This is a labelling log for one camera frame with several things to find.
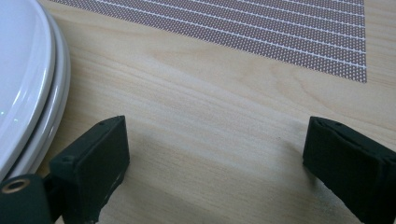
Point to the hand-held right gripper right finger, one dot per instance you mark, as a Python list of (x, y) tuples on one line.
[(351, 161)]

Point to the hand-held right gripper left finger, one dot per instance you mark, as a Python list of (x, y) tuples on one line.
[(93, 161)]

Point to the white round plate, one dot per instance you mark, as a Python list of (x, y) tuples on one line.
[(18, 68), (61, 90)]

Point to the grey striped woven placemat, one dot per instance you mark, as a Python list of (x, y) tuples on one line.
[(249, 31)]

